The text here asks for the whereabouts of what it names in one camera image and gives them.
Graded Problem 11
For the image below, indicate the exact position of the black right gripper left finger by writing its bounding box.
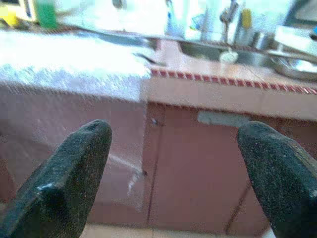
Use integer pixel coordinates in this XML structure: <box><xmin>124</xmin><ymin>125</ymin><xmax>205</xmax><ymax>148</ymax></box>
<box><xmin>0</xmin><ymin>119</ymin><xmax>112</xmax><ymax>238</ymax></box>

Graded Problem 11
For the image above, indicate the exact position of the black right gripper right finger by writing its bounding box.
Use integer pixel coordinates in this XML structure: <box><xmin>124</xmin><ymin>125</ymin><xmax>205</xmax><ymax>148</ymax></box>
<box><xmin>236</xmin><ymin>121</ymin><xmax>317</xmax><ymax>238</ymax></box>

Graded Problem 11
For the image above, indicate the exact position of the reddish brown cabinet door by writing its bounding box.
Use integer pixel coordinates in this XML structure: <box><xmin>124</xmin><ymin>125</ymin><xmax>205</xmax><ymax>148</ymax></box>
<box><xmin>146</xmin><ymin>104</ymin><xmax>273</xmax><ymax>234</ymax></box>

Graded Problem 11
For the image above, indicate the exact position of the small steel sink basin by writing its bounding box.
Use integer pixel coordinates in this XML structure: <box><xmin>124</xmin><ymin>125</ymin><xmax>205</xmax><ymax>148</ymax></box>
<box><xmin>268</xmin><ymin>48</ymin><xmax>317</xmax><ymax>81</ymax></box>

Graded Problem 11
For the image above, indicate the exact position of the clear bubble wrap sheet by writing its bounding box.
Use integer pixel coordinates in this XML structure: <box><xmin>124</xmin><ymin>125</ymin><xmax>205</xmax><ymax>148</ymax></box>
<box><xmin>0</xmin><ymin>29</ymin><xmax>152</xmax><ymax>102</ymax></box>

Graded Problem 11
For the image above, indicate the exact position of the large steel sink basin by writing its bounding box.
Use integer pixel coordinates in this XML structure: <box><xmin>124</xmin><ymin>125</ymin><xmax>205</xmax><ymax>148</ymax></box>
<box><xmin>146</xmin><ymin>37</ymin><xmax>275</xmax><ymax>72</ymax></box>

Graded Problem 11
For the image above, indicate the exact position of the white detergent bottle yellow cap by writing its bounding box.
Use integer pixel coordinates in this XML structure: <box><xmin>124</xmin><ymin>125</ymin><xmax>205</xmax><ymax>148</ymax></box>
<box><xmin>235</xmin><ymin>8</ymin><xmax>255</xmax><ymax>45</ymax></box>

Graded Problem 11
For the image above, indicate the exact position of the blue-cap bottle with green liquid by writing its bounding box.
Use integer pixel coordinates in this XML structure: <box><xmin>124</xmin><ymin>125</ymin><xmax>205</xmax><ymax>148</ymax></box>
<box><xmin>36</xmin><ymin>0</ymin><xmax>58</xmax><ymax>28</ymax></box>

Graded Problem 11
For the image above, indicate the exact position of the cream water ionizer machine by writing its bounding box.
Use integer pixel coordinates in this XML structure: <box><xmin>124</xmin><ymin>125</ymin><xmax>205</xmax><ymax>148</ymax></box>
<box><xmin>18</xmin><ymin>0</ymin><xmax>38</xmax><ymax>22</ymax></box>

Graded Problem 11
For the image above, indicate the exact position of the grey cabinet door handle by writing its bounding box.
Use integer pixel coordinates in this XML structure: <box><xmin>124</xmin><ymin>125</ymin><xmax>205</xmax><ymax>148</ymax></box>
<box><xmin>197</xmin><ymin>111</ymin><xmax>251</xmax><ymax>127</ymax></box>

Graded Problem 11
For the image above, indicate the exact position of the wall faucet with grey spout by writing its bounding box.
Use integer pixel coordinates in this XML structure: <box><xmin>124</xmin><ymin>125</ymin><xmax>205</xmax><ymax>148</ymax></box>
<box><xmin>220</xmin><ymin>0</ymin><xmax>240</xmax><ymax>44</ymax></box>

